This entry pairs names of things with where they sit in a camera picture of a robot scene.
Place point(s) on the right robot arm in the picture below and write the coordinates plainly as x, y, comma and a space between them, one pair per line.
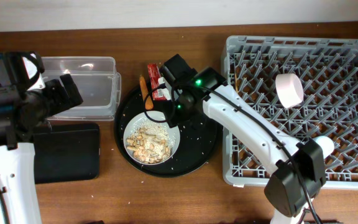
296, 169

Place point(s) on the wooden chopstick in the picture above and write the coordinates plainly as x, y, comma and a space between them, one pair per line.
235, 82

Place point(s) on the blue cup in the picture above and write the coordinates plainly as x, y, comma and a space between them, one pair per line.
326, 144

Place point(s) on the grey plate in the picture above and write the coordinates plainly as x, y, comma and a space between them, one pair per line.
154, 116

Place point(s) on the orange carrot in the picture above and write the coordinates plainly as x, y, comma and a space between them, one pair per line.
144, 90

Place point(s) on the black rectangular tray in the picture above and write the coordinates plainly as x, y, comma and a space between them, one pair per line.
66, 153

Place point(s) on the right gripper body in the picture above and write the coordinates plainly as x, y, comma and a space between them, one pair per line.
181, 109

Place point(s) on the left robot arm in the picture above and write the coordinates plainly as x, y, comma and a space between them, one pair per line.
18, 197

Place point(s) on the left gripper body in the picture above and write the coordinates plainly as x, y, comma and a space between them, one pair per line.
53, 99

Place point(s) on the clear plastic bin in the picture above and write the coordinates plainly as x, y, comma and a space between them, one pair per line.
98, 83

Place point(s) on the peanuts and rice scraps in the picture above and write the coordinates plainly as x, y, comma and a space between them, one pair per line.
149, 142

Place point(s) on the red snack wrapper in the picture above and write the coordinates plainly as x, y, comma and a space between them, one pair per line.
155, 76

